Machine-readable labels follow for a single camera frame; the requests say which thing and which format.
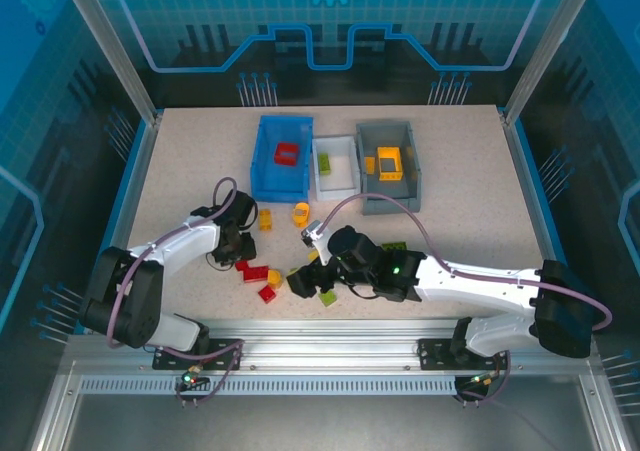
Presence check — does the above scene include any red hollow lego piece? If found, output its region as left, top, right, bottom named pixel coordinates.
left=272, top=141, right=301, bottom=167

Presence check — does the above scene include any aluminium frame post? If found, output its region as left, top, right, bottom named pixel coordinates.
left=503, top=0, right=604, bottom=127
left=55, top=0, right=162, bottom=125

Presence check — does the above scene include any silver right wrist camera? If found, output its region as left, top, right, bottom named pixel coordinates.
left=299, top=220, right=327, bottom=247

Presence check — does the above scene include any slotted cable duct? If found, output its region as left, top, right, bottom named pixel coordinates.
left=78, top=376, right=459, bottom=397

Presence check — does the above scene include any metal base tray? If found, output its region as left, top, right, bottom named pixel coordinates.
left=29, top=360, right=621, bottom=451

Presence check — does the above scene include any aluminium table side rail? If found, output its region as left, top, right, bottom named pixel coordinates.
left=502, top=115, right=564, bottom=267
left=102, top=115, right=162, bottom=257

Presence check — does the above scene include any red stepped lego piece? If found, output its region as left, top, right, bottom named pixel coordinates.
left=234, top=257, right=272, bottom=284

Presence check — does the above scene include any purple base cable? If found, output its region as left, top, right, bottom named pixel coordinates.
left=174, top=340, right=246, bottom=408
left=458, top=349, right=512, bottom=408

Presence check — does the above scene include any white plastic bin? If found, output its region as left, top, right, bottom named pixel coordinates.
left=310, top=134, right=362, bottom=203

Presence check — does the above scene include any aluminium cross rail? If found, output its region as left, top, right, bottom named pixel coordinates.
left=64, top=319, right=594, bottom=377

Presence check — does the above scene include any grey plastic bin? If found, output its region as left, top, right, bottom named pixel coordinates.
left=354, top=119, right=425, bottom=217

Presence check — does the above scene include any blue plastic bin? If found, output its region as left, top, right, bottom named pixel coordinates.
left=248, top=114, right=315, bottom=205

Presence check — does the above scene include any yellow rounded lego piece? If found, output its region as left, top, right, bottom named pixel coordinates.
left=291, top=201, right=312, bottom=229

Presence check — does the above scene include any yellow lego window frame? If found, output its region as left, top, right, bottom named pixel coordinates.
left=375, top=145, right=406, bottom=182

